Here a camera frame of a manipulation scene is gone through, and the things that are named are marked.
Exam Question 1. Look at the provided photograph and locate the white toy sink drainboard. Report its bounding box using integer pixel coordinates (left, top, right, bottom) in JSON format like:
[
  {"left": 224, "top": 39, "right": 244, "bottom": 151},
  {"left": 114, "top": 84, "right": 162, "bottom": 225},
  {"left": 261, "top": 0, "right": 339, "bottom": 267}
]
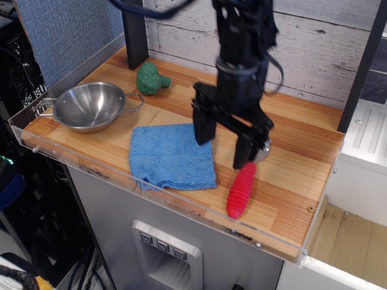
[{"left": 325, "top": 100, "right": 386, "bottom": 226}]

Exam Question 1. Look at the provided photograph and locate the black plastic crate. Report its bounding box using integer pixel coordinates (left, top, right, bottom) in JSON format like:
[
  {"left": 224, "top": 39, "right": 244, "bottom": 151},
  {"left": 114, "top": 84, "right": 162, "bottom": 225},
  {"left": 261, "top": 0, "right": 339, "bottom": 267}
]
[{"left": 1, "top": 10, "right": 47, "bottom": 120}]

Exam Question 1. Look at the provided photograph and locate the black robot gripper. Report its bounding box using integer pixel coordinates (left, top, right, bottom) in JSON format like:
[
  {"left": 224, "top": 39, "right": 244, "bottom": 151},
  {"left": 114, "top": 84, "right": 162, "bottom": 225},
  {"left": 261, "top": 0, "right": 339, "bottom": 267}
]
[{"left": 193, "top": 59, "right": 274, "bottom": 169}]

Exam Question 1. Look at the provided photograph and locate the black vertical post right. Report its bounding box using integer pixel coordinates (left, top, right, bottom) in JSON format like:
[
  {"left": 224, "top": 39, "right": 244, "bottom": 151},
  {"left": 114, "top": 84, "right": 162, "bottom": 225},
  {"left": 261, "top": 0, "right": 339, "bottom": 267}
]
[{"left": 337, "top": 0, "right": 386, "bottom": 133}]

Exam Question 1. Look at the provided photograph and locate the clear acrylic table guard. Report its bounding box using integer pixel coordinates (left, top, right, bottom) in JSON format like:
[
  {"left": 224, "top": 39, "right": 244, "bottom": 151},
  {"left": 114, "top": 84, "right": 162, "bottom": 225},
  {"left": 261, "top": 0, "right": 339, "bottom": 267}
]
[{"left": 9, "top": 94, "right": 344, "bottom": 264}]

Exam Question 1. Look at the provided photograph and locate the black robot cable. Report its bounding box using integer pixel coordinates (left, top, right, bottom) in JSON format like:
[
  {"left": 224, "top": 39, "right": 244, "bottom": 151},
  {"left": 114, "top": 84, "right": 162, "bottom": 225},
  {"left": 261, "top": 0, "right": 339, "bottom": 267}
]
[{"left": 108, "top": 0, "right": 194, "bottom": 21}]

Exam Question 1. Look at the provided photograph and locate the stainless steel bowl with handles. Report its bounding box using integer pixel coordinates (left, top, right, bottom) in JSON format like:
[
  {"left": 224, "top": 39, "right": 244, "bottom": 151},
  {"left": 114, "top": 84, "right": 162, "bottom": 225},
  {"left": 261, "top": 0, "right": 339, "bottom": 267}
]
[{"left": 34, "top": 82, "right": 145, "bottom": 133}]

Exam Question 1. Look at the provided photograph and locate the red handled metal spoon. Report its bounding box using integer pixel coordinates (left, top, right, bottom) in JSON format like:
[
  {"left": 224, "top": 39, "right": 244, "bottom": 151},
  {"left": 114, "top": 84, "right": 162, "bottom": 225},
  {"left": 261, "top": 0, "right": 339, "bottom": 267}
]
[{"left": 226, "top": 138, "right": 272, "bottom": 219}]

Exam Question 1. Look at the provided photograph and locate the blue folded towel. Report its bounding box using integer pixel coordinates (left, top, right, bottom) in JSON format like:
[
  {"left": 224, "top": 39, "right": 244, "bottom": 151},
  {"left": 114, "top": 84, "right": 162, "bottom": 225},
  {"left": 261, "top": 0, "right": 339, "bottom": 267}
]
[{"left": 129, "top": 123, "right": 216, "bottom": 190}]

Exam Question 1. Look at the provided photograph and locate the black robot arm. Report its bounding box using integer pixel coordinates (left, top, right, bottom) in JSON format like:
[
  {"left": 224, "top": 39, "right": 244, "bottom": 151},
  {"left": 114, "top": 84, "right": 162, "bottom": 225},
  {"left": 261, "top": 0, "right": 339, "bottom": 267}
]
[{"left": 193, "top": 1, "right": 280, "bottom": 169}]

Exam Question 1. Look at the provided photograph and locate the black vertical post left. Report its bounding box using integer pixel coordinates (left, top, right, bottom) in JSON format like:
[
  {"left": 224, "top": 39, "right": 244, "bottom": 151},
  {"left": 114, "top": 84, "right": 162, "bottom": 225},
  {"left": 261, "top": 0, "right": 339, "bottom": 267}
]
[{"left": 122, "top": 1, "right": 149, "bottom": 70}]

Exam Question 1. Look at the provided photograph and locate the blue fabric panel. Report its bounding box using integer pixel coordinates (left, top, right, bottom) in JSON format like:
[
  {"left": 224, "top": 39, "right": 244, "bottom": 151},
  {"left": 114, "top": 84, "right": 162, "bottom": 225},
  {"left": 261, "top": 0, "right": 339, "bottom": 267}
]
[{"left": 14, "top": 1, "right": 125, "bottom": 89}]

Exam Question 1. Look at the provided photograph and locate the black vertical post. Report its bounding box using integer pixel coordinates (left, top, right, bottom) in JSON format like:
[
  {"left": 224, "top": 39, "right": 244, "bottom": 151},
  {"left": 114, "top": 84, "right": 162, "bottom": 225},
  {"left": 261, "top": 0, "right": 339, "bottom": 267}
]
[
  {"left": 337, "top": 0, "right": 386, "bottom": 133},
  {"left": 122, "top": 1, "right": 149, "bottom": 70}
]

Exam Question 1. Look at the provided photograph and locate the grey toy fridge dispenser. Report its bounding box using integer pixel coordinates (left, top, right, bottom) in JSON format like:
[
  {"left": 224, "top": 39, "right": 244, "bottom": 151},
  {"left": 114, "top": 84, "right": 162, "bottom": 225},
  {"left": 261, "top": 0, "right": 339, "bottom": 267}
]
[{"left": 132, "top": 219, "right": 204, "bottom": 289}]

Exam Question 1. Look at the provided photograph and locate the green toy broccoli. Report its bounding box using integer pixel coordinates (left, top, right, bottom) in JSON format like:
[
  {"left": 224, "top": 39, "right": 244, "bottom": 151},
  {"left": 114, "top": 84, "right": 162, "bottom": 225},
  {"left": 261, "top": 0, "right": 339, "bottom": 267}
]
[{"left": 136, "top": 62, "right": 172, "bottom": 95}]

